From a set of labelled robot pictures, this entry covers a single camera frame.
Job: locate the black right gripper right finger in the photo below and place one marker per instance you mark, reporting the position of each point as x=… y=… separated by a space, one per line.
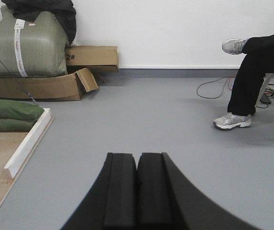
x=167 y=200

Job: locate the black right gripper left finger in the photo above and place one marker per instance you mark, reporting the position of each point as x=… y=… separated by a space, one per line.
x=110 y=204

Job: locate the grey sneaker on floor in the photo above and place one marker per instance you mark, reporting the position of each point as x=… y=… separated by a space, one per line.
x=230 y=121

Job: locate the open cardboard box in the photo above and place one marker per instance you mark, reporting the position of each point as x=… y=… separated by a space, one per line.
x=69 y=87

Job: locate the lower green sandbag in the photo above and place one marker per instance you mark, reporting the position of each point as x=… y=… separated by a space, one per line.
x=12 y=125

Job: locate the green sandbag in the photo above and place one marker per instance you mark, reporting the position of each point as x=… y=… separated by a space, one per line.
x=12 y=125
x=19 y=111

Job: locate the cardboard box marked 2# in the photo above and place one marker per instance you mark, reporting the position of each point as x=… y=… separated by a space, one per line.
x=95 y=58

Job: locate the upper green sandbag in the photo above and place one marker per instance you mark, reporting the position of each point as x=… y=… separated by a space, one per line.
x=19 y=111

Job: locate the grey sneaker crossed leg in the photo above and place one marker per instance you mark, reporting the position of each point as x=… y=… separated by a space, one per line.
x=234 y=46

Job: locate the person black trousers legs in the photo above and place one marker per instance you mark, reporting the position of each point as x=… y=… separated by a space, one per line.
x=259 y=61

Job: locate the large olive woven sack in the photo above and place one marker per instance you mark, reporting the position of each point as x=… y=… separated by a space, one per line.
x=42 y=45

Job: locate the white rail by sandbags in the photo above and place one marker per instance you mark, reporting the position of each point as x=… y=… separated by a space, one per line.
x=28 y=145

